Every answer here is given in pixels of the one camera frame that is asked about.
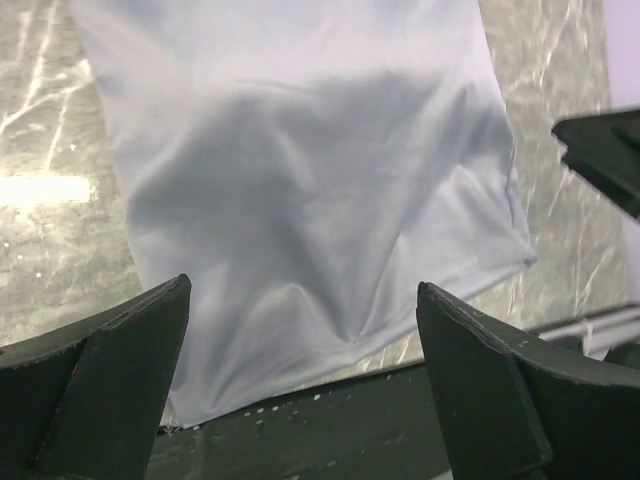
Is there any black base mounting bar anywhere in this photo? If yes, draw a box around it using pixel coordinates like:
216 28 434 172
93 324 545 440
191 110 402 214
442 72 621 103
144 344 640 480

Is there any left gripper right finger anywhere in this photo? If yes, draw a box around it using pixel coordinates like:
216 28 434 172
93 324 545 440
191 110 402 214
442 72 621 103
417 283 639 479

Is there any aluminium frame rail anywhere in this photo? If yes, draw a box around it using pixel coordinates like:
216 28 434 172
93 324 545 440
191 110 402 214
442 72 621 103
527 303 639 360

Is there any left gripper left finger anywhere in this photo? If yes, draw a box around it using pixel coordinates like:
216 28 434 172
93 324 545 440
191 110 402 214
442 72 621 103
1 275 191 479

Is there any grey pillowcase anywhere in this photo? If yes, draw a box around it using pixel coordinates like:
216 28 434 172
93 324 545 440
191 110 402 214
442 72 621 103
70 1 536 427

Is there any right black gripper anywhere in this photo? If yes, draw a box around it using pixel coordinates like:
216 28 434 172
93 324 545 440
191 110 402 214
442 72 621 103
551 109 639 220

